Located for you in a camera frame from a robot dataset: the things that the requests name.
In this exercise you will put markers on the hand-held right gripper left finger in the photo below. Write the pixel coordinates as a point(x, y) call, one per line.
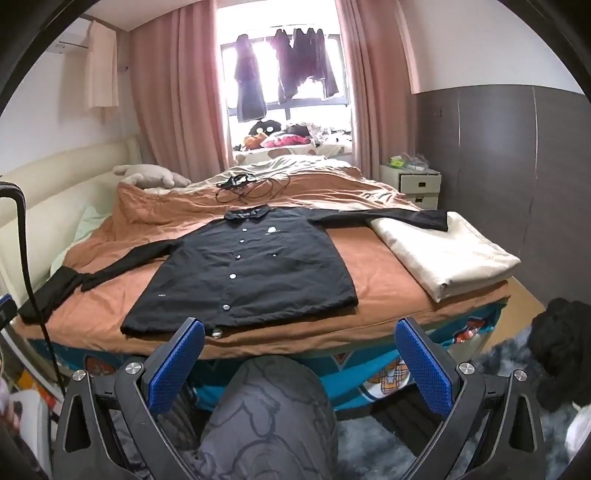
point(178, 369)

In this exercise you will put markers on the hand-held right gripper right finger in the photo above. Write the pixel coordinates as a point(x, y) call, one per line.
point(425, 369)

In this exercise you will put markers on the black button shirt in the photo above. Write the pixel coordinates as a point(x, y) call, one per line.
point(249, 267)

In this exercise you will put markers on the pile of colourful clothes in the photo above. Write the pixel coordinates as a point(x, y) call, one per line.
point(286, 136)

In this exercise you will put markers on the teal cartoon print bedsheet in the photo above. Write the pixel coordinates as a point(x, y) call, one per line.
point(355, 376)

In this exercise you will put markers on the grey fluffy rug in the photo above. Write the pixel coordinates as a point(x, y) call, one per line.
point(505, 353)

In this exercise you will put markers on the person's leg grey printed pants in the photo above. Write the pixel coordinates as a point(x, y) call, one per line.
point(272, 415)

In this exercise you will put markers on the cream folded blanket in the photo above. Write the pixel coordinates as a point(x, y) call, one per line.
point(448, 258)

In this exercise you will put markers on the brown blanket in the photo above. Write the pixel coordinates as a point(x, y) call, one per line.
point(369, 258)

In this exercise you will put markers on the black fluffy garment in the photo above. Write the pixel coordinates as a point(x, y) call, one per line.
point(563, 341)

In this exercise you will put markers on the light green pillow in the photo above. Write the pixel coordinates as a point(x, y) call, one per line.
point(78, 226)

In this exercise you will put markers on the white nightstand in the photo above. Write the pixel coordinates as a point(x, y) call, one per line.
point(418, 187)

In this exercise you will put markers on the grey plush toy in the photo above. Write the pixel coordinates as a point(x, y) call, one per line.
point(147, 175)

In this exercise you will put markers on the clutter on nightstand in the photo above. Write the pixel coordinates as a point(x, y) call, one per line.
point(406, 161)

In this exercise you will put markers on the cream padded headboard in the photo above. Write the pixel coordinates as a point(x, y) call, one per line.
point(55, 184)

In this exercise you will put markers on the pink curtain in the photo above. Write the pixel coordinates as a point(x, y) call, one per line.
point(180, 92)
point(374, 92)

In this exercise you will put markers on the cream hanging cloth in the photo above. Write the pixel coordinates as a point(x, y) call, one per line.
point(104, 64)

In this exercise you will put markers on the wide dark hanging garment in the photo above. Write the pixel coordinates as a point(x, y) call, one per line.
point(318, 60)

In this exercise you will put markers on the white air conditioner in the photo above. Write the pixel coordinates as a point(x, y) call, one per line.
point(69, 45)

